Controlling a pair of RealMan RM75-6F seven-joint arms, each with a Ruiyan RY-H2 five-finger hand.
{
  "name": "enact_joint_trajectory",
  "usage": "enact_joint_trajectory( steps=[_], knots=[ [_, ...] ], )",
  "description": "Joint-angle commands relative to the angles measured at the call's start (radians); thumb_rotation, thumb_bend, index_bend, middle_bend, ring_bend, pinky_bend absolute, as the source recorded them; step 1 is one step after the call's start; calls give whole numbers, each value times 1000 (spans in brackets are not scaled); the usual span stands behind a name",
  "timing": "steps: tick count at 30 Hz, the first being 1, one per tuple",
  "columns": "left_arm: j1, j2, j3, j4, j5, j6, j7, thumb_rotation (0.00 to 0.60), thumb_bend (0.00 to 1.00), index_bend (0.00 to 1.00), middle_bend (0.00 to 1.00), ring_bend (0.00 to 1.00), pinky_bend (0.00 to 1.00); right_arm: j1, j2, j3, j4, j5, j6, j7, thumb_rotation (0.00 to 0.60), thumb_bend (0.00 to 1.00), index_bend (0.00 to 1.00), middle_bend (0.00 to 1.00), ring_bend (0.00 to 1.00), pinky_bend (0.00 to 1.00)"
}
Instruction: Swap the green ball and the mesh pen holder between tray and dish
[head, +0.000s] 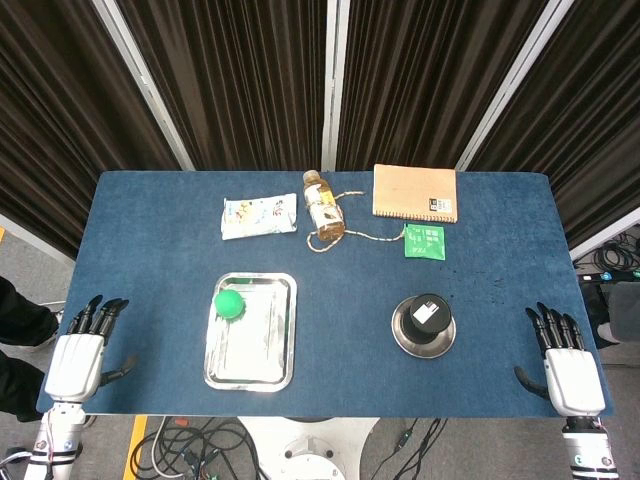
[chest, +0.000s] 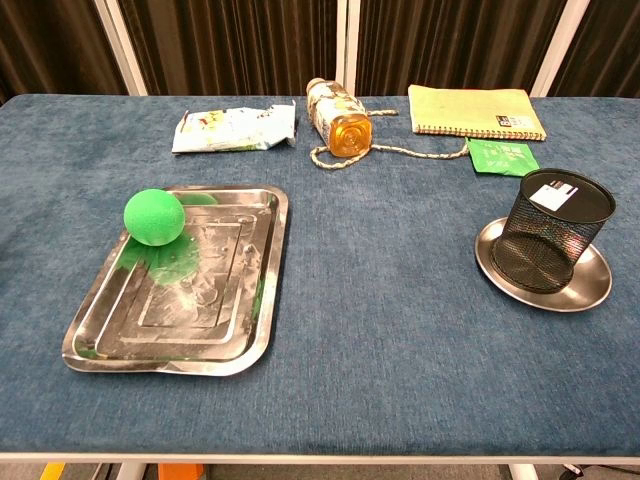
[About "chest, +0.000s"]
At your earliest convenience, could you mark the tan spiral notebook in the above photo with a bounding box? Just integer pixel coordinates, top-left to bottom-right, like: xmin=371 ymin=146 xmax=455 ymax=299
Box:
xmin=407 ymin=83 xmax=548 ymax=143

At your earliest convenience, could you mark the green sachet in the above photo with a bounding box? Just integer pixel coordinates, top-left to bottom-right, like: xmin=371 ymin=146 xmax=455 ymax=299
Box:
xmin=465 ymin=137 xmax=545 ymax=180

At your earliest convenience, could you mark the dark brown curtain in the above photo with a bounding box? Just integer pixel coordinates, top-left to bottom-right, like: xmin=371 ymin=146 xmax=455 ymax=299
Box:
xmin=549 ymin=0 xmax=640 ymax=99
xmin=0 ymin=0 xmax=126 ymax=105
xmin=355 ymin=0 xmax=570 ymax=98
xmin=117 ymin=0 xmax=341 ymax=97

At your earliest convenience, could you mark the orange floor object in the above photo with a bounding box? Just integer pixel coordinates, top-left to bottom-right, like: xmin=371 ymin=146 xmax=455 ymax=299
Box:
xmin=157 ymin=463 xmax=206 ymax=480

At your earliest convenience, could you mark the white divider post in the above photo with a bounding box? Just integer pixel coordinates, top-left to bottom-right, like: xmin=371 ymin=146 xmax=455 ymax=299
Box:
xmin=94 ymin=0 xmax=149 ymax=97
xmin=529 ymin=0 xmax=592 ymax=99
xmin=335 ymin=0 xmax=362 ymax=98

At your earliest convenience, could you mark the rectangular stainless steel tray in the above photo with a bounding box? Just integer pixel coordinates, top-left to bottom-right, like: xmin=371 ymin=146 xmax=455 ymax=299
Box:
xmin=61 ymin=184 xmax=291 ymax=377

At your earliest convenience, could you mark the green foam ball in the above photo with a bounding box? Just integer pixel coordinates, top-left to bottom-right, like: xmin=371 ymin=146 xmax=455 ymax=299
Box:
xmin=123 ymin=188 xmax=187 ymax=247

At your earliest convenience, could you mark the amber tea bottle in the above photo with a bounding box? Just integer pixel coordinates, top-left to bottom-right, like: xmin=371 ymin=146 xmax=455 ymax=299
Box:
xmin=305 ymin=77 xmax=374 ymax=158

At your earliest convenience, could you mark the round stainless steel plate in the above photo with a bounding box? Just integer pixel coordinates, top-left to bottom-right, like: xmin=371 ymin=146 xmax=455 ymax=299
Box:
xmin=474 ymin=216 xmax=614 ymax=314

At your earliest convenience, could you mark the black mesh pen cup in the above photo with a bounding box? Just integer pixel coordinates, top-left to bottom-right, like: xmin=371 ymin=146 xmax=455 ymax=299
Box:
xmin=490 ymin=167 xmax=617 ymax=295

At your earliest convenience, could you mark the beige twisted rope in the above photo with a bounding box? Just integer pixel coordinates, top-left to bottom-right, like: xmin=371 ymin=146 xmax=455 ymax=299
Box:
xmin=309 ymin=108 xmax=471 ymax=172

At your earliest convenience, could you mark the white snack packet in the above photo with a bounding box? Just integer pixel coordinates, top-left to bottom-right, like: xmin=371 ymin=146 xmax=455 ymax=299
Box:
xmin=170 ymin=99 xmax=298 ymax=154

